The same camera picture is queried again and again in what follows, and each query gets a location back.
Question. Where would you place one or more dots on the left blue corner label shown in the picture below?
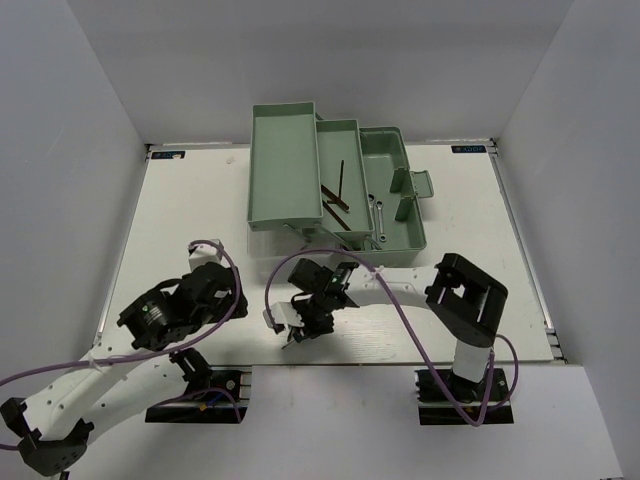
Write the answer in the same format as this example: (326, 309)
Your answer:
(167, 155)

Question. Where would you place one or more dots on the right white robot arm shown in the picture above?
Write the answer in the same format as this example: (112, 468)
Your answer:
(468, 302)

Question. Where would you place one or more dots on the blue corner label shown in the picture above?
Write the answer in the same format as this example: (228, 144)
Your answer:
(468, 149)
(167, 155)

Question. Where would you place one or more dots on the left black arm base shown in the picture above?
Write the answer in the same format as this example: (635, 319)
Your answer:
(221, 398)

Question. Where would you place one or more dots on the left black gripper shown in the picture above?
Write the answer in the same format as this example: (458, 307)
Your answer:
(225, 310)

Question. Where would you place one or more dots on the red hex key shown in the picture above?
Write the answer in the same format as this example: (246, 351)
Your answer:
(337, 213)

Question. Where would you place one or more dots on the right blue corner label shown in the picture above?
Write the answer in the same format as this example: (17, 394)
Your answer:
(468, 149)

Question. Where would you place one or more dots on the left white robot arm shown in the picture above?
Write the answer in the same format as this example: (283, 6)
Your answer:
(146, 359)

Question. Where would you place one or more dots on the long hex key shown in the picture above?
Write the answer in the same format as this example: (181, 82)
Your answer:
(335, 199)

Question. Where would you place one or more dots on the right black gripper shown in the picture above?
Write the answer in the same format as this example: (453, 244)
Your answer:
(312, 329)

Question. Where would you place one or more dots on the small combination wrench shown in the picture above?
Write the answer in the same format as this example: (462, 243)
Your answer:
(380, 217)

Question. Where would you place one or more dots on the green stubby screwdriver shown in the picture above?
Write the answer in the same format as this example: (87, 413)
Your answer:
(289, 342)

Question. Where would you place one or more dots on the green plastic toolbox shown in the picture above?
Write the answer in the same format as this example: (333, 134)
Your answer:
(318, 183)

